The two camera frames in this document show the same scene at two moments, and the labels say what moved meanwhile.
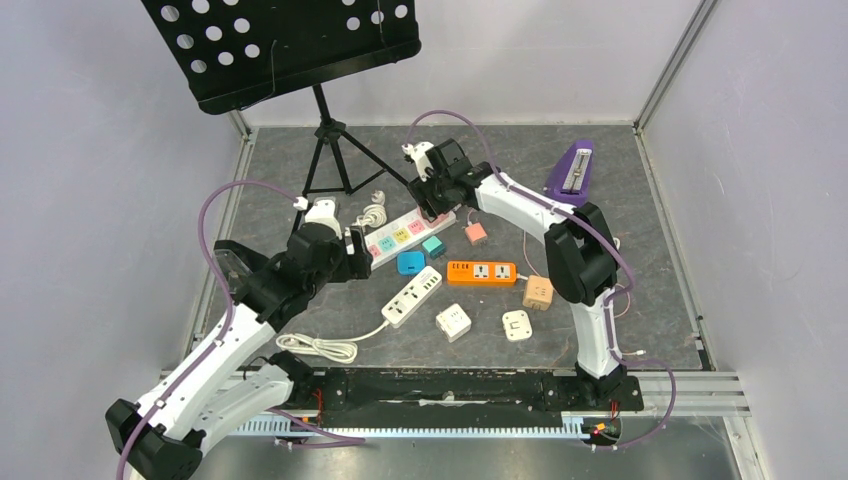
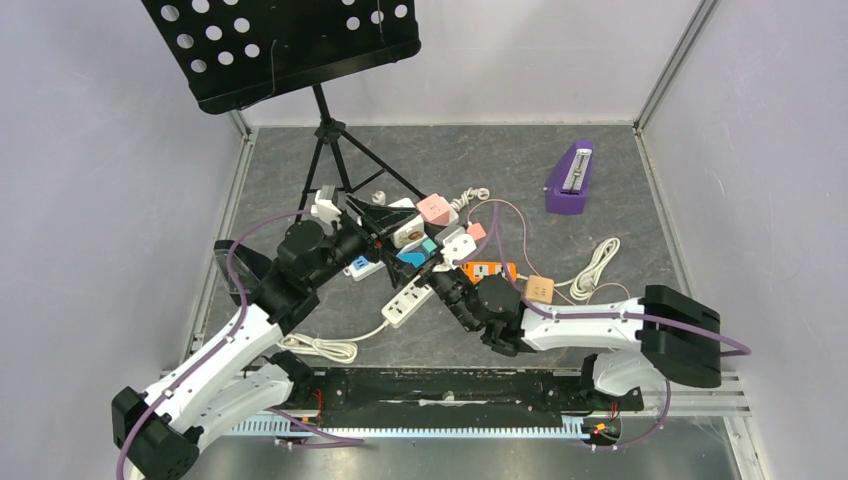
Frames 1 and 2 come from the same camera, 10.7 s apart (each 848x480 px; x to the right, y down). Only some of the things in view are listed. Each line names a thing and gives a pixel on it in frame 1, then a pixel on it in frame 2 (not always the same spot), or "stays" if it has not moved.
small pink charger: x=475 y=233 stays
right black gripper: x=428 y=196 -> x=436 y=276
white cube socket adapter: x=453 y=322 -> x=411 y=231
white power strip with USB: x=399 y=307 stays
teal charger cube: x=434 y=246 stays
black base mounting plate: x=465 y=398 stays
